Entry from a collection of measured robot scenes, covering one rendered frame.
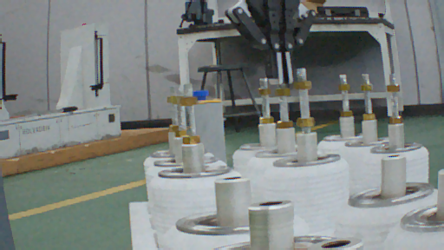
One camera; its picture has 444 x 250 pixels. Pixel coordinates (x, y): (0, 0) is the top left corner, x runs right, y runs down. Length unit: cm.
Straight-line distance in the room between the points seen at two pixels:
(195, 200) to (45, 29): 648
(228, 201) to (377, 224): 10
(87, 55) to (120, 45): 212
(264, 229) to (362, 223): 13
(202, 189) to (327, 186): 13
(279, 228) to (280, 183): 42
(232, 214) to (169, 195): 29
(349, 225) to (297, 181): 29
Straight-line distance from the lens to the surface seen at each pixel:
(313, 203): 77
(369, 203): 49
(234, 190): 47
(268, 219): 36
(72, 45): 460
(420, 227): 38
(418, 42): 579
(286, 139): 92
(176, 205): 76
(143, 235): 84
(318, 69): 596
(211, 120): 117
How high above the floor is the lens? 34
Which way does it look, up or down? 3 degrees down
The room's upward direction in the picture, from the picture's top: 4 degrees counter-clockwise
